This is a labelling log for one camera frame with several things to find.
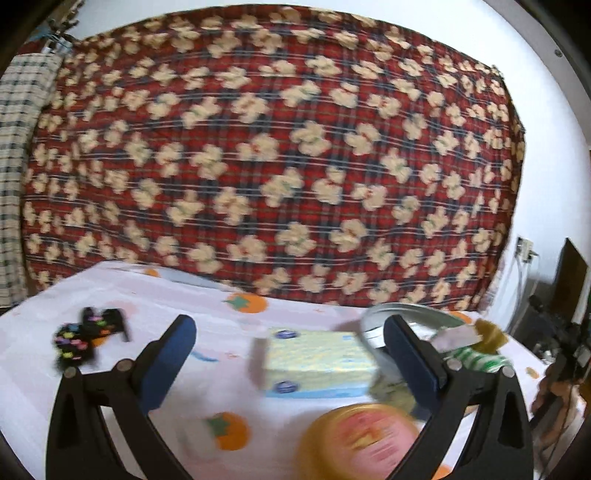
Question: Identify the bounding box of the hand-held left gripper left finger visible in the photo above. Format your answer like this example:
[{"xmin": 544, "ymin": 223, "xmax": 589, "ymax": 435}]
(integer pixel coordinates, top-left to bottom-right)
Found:
[{"xmin": 45, "ymin": 314, "xmax": 198, "ymax": 480}]

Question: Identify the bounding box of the pale yellow tissue box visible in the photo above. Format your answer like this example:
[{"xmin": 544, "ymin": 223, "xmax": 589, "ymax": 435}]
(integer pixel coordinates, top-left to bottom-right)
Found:
[{"xmin": 249, "ymin": 328, "xmax": 382, "ymax": 400}]

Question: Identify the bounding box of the black sock with coloured dots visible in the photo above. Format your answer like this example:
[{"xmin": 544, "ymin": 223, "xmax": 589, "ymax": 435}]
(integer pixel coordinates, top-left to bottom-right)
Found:
[{"xmin": 50, "ymin": 307, "xmax": 132, "ymax": 370}]

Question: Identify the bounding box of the red plaid teddy bear blanket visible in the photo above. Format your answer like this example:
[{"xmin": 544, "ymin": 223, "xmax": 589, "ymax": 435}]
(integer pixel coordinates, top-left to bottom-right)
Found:
[{"xmin": 21, "ymin": 4, "xmax": 527, "ymax": 310}]

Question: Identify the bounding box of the person's right forearm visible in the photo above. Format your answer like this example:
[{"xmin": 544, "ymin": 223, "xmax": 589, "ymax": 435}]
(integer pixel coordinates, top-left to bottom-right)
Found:
[{"xmin": 530, "ymin": 362, "xmax": 583, "ymax": 444}]

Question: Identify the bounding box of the black flat screen television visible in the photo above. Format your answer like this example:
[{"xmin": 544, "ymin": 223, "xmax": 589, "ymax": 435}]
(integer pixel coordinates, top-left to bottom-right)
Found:
[{"xmin": 556, "ymin": 237, "xmax": 591, "ymax": 324}]

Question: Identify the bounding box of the grey power cable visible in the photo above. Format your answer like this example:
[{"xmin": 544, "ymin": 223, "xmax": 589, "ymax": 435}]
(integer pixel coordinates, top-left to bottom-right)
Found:
[{"xmin": 508, "ymin": 256, "xmax": 532, "ymax": 324}]

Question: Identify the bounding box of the white felt mitten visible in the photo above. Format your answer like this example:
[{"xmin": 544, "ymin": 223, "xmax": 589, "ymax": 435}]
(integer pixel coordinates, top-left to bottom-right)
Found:
[{"xmin": 431, "ymin": 325, "xmax": 481, "ymax": 354}]

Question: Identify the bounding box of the round metal cookie tin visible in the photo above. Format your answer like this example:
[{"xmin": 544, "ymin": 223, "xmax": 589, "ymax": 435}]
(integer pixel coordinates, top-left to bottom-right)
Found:
[{"xmin": 360, "ymin": 302, "xmax": 485, "ymax": 418}]

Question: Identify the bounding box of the white wall outlet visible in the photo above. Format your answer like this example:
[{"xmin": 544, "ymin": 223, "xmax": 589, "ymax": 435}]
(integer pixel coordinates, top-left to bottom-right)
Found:
[{"xmin": 516, "ymin": 236, "xmax": 539, "ymax": 261}]

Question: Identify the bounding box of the tan cloth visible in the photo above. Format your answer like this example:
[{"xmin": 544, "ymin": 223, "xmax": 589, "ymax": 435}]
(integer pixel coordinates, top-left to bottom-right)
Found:
[{"xmin": 475, "ymin": 318, "xmax": 509, "ymax": 354}]

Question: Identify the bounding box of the pale blue cloth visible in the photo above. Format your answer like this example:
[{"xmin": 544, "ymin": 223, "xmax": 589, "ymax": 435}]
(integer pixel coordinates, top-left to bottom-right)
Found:
[{"xmin": 157, "ymin": 268, "xmax": 232, "ymax": 291}]

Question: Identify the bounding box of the gold round lidded jar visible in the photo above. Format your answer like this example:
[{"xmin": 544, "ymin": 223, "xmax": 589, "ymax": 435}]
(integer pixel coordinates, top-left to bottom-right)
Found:
[{"xmin": 295, "ymin": 404, "xmax": 428, "ymax": 480}]

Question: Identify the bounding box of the dark checked white cloth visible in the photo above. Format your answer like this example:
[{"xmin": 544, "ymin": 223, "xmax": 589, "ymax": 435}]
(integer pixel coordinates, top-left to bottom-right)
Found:
[{"xmin": 0, "ymin": 53, "xmax": 65, "ymax": 308}]

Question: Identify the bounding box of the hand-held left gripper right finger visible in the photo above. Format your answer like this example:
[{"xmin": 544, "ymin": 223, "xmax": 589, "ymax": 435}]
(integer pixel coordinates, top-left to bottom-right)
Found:
[{"xmin": 383, "ymin": 314, "xmax": 536, "ymax": 480}]

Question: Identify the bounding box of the green striped white cloth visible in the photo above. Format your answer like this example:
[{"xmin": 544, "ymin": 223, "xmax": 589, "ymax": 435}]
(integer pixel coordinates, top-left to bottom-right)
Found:
[{"xmin": 450, "ymin": 346, "xmax": 513, "ymax": 374}]

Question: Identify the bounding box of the white persimmon print tablecloth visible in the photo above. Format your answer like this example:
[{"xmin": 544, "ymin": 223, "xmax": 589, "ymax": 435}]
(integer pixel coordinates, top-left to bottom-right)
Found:
[{"xmin": 0, "ymin": 261, "xmax": 555, "ymax": 480}]

